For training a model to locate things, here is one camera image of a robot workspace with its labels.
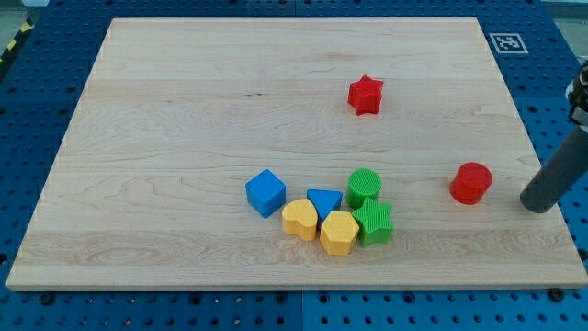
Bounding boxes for red cylinder block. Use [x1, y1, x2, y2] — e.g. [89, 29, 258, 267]
[449, 162, 493, 205]

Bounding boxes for robot arm end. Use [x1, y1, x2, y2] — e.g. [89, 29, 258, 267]
[565, 62, 587, 127]

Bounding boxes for green star block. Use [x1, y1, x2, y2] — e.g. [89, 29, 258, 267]
[352, 198, 394, 248]

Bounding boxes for red star block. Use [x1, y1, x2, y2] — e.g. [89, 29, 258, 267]
[347, 74, 384, 116]

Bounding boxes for wooden board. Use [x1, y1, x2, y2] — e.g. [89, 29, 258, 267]
[6, 17, 587, 291]

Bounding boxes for blue cube block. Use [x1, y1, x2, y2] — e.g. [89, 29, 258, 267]
[245, 169, 287, 218]

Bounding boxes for blue triangle block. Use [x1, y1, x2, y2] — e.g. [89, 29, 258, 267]
[307, 189, 343, 223]

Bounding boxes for yellow heart block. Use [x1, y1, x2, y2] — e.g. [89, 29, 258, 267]
[281, 199, 318, 241]

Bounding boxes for green cylinder block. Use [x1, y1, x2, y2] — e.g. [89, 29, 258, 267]
[345, 168, 382, 210]

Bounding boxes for yellow hexagon block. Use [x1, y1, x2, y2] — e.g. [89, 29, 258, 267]
[320, 211, 359, 256]

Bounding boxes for white fiducial marker tag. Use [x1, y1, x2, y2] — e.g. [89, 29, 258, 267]
[490, 32, 528, 54]

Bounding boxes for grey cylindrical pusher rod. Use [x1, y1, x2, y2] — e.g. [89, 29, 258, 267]
[520, 126, 587, 213]

